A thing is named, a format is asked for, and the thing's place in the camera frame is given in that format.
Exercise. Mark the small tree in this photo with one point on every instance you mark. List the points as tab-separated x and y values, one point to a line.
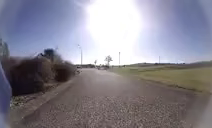
108	60

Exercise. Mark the thin pole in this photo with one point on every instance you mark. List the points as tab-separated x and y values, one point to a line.
119	58

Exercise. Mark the street lamp pole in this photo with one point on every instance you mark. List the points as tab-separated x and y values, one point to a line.
81	56

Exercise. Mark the grey asphalt path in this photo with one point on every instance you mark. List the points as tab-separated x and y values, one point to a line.
104	100

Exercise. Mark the dark building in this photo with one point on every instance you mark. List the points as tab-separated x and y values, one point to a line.
49	53

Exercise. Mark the pale concrete kerb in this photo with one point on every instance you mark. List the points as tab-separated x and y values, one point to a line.
40	100

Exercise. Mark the grass field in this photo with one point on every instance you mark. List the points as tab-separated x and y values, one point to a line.
180	78

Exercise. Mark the row of bushes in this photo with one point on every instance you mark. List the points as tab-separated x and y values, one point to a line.
30	75

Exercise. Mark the distant tree line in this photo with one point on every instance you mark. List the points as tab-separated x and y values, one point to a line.
194	63

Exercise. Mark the gravel bed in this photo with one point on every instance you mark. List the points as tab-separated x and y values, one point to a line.
20	99

